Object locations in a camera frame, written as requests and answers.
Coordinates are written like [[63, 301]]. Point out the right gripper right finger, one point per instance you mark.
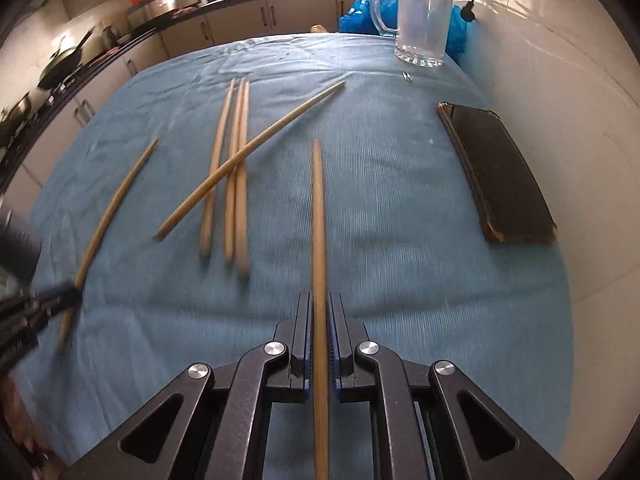
[[429, 421]]

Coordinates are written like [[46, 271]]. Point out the wooden chopstick four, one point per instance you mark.
[[242, 258]]

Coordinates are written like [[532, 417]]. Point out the wooden chopstick two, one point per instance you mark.
[[207, 220]]

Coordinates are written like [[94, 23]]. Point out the wooden chopstick three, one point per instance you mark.
[[229, 212]]

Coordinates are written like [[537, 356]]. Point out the black smartphone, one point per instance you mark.
[[509, 201]]

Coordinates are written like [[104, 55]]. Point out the wooden chopstick one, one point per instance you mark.
[[96, 240]]

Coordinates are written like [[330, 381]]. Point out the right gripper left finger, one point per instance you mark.
[[210, 423]]

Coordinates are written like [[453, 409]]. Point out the person's left hand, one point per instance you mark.
[[25, 434]]

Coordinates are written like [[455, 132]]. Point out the wooden chopstick six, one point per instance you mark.
[[321, 347]]

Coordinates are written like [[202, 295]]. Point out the black kettle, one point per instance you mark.
[[110, 35]]

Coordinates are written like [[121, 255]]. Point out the blue table cloth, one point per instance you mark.
[[405, 248]]

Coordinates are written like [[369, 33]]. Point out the yellow plastic bag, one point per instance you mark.
[[318, 29]]

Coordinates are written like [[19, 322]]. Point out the lower kitchen cabinets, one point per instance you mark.
[[58, 116]]

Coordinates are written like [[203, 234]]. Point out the blue plastic bag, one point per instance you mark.
[[359, 20]]

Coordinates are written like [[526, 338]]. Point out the clear glass mug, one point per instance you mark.
[[421, 31]]

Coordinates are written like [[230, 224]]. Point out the wooden chopstick five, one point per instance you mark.
[[227, 167]]

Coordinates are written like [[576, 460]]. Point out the black wok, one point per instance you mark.
[[62, 64]]

